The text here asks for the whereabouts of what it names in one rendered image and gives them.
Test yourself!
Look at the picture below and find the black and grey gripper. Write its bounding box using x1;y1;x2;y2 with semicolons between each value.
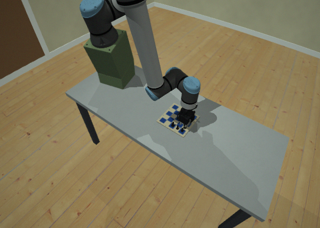
177;107;195;127

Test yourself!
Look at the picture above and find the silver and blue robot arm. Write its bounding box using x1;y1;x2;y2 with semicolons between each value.
79;0;201;110

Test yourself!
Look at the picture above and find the blue and cream chessboard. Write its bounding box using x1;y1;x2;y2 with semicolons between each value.
157;103;200;138

